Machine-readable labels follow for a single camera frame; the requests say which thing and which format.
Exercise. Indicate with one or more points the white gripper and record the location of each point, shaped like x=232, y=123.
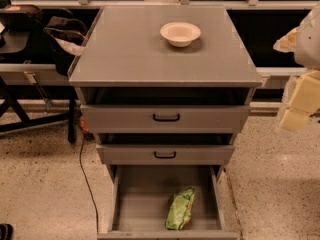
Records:
x=309, y=39

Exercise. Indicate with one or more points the green rice chip bag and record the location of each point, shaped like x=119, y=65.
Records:
x=180, y=209

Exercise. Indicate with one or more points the grey drawer cabinet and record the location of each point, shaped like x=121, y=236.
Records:
x=127, y=62

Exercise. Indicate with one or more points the grey middle drawer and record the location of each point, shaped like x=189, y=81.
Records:
x=185, y=154

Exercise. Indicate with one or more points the grey drawer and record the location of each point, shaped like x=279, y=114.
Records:
x=141, y=201
x=185, y=154
x=138, y=118

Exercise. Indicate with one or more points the grey top drawer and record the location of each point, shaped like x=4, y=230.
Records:
x=138, y=118

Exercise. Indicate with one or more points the grey bottom drawer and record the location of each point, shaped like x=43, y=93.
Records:
x=141, y=201

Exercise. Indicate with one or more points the white paper bowl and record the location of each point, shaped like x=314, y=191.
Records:
x=180, y=34

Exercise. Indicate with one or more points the black top drawer handle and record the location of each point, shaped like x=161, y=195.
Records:
x=159, y=118

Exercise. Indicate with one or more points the black drawer handle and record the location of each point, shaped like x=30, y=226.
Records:
x=159, y=118
x=164, y=155

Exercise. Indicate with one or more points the black middle drawer handle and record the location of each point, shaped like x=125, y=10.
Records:
x=164, y=155

